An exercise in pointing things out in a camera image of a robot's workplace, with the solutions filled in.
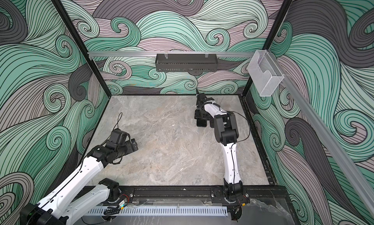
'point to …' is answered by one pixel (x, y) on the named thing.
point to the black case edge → (201, 122)
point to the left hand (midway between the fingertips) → (130, 145)
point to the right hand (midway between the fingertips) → (201, 117)
